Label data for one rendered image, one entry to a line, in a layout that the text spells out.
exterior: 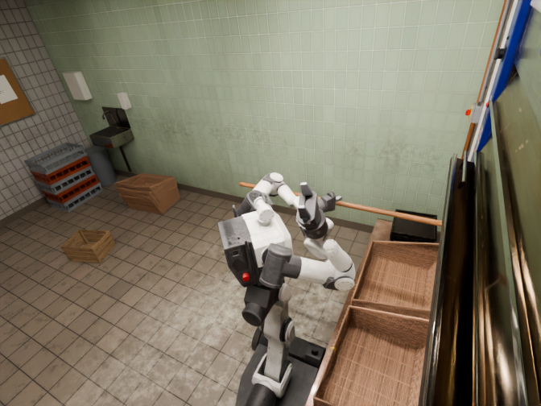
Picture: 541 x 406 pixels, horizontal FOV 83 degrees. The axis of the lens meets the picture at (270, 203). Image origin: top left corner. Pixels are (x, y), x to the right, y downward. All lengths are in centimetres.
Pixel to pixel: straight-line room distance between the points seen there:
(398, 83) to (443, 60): 33
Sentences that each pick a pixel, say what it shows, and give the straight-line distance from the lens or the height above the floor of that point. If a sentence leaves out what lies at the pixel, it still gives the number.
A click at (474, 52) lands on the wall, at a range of 272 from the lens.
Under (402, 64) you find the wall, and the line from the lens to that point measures 275.
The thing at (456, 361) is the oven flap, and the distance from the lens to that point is 103.
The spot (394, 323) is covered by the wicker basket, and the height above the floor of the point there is 72.
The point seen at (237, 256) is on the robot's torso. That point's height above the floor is 134.
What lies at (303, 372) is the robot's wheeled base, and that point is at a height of 17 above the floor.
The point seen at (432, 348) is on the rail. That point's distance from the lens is 99.
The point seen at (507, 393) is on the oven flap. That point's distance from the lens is 89.
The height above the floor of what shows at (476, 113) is 147.
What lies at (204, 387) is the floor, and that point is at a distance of 259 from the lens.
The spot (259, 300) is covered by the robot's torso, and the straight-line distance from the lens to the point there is 155.
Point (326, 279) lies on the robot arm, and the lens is 129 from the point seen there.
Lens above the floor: 226
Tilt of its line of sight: 34 degrees down
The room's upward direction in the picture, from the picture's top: 7 degrees counter-clockwise
